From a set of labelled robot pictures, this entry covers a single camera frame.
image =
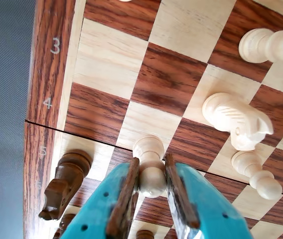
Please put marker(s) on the dark brown chess pawn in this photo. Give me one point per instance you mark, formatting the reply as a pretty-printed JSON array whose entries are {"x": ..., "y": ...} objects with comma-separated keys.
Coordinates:
[
  {"x": 144, "y": 234},
  {"x": 65, "y": 221}
]

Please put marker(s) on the grey textured mat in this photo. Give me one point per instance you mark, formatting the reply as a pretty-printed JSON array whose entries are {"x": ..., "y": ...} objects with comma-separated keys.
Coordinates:
[{"x": 4, "y": 99}]

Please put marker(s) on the wooden folding chess board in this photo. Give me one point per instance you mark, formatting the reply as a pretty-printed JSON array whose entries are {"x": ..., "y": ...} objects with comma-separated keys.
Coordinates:
[{"x": 166, "y": 74}]

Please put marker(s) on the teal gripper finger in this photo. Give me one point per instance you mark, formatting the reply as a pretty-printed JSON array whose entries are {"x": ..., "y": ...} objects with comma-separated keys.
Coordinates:
[
  {"x": 104, "y": 201},
  {"x": 206, "y": 211}
]

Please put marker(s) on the dark brown chess knight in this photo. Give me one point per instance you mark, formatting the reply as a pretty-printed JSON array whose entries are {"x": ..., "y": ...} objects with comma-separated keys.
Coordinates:
[{"x": 65, "y": 179}]

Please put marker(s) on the white chess knight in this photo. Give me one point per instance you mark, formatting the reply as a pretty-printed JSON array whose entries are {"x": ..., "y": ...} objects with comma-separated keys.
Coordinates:
[{"x": 238, "y": 122}]

